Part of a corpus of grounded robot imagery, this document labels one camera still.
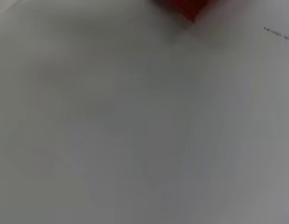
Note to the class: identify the orange cube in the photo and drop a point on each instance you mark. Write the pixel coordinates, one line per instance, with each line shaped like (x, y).
(190, 7)

